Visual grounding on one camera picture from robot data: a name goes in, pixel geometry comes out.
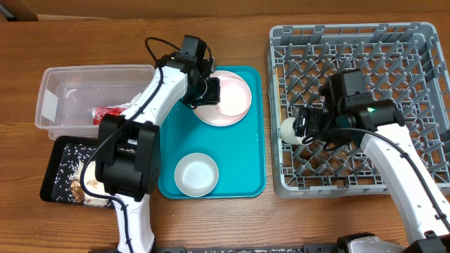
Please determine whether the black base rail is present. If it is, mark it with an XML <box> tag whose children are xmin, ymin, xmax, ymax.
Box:
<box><xmin>153</xmin><ymin>243</ymin><xmax>339</xmax><ymax>253</ymax></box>

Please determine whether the teal plastic tray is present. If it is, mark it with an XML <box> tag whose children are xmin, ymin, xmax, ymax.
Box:
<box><xmin>158</xmin><ymin>66</ymin><xmax>266</xmax><ymax>199</ymax></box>

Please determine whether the brown food scrap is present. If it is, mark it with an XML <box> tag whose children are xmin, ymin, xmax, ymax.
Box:
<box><xmin>70</xmin><ymin>179</ymin><xmax>85</xmax><ymax>205</ymax></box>

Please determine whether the wooden chopstick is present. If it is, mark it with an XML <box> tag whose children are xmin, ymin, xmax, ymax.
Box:
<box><xmin>275</xmin><ymin>67</ymin><xmax>283</xmax><ymax>88</ymax></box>

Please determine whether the white napkin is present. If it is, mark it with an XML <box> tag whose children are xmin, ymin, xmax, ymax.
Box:
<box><xmin>119</xmin><ymin>93</ymin><xmax>142</xmax><ymax>108</ymax></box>

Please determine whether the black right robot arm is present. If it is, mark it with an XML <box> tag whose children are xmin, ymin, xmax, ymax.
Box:
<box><xmin>286</xmin><ymin>69</ymin><xmax>449</xmax><ymax>252</ymax></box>

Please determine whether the black tray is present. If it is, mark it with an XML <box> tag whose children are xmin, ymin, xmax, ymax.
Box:
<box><xmin>39</xmin><ymin>136</ymin><xmax>113</xmax><ymax>209</ymax></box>

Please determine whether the clear plastic bin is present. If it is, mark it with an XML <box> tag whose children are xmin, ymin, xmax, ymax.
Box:
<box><xmin>34</xmin><ymin>65</ymin><xmax>155</xmax><ymax>140</ymax></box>

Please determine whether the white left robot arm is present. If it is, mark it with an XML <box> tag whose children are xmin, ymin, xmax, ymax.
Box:
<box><xmin>92</xmin><ymin>35</ymin><xmax>220</xmax><ymax>252</ymax></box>

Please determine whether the large pink plate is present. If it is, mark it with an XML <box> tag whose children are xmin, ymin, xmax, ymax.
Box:
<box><xmin>194</xmin><ymin>70</ymin><xmax>250</xmax><ymax>127</ymax></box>

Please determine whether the grey dishwasher rack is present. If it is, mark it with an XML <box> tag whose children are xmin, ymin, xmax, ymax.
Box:
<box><xmin>267</xmin><ymin>22</ymin><xmax>449</xmax><ymax>199</ymax></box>

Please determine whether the small grey bowl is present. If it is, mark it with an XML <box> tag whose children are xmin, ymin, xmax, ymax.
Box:
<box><xmin>174</xmin><ymin>153</ymin><xmax>219</xmax><ymax>197</ymax></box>

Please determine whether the red snack wrapper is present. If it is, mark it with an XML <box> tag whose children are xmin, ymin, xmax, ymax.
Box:
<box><xmin>92</xmin><ymin>106</ymin><xmax>127</xmax><ymax>125</ymax></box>

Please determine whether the pale green cup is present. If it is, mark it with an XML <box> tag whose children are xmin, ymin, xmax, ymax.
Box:
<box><xmin>280</xmin><ymin>117</ymin><xmax>304</xmax><ymax>145</ymax></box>

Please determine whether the white rice pile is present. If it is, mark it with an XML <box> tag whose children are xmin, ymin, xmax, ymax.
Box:
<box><xmin>70</xmin><ymin>161</ymin><xmax>108</xmax><ymax>207</ymax></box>

